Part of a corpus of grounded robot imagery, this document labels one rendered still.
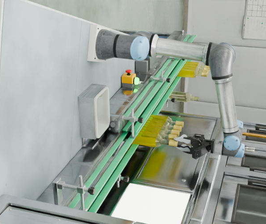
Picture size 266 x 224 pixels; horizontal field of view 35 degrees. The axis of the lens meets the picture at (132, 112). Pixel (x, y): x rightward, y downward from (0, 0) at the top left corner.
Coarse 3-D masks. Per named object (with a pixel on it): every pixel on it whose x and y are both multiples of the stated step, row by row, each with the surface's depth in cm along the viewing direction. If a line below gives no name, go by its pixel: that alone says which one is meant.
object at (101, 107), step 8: (104, 88) 208; (96, 96) 200; (104, 96) 214; (96, 104) 217; (104, 104) 216; (96, 112) 201; (104, 112) 218; (96, 120) 203; (104, 120) 220; (96, 128) 204; (104, 128) 216; (96, 136) 207
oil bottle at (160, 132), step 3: (141, 129) 235; (144, 129) 235; (147, 129) 235; (150, 129) 235; (153, 129) 235; (156, 129) 235; (159, 129) 235; (147, 132) 233; (150, 132) 233; (153, 132) 232; (156, 132) 232; (159, 132) 232; (162, 132) 232; (162, 135) 232; (162, 138) 232
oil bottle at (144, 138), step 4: (140, 132) 232; (144, 132) 232; (136, 136) 229; (140, 136) 229; (144, 136) 228; (148, 136) 228; (152, 136) 228; (156, 136) 228; (160, 136) 229; (136, 140) 230; (140, 140) 230; (144, 140) 229; (148, 140) 228; (152, 140) 227; (156, 140) 226; (160, 140) 227; (140, 144) 231; (144, 144) 230; (148, 144) 229; (152, 144) 228; (156, 144) 228; (160, 144) 228
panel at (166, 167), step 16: (144, 160) 234; (160, 160) 235; (176, 160) 235; (192, 160) 234; (144, 176) 221; (160, 176) 221; (176, 176) 221; (192, 176) 220; (192, 192) 207; (112, 208) 196
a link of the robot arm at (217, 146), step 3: (216, 141) 221; (219, 141) 220; (222, 141) 220; (216, 144) 219; (219, 144) 219; (216, 147) 219; (219, 147) 218; (213, 150) 220; (216, 150) 219; (219, 150) 219; (216, 153) 220; (219, 153) 220
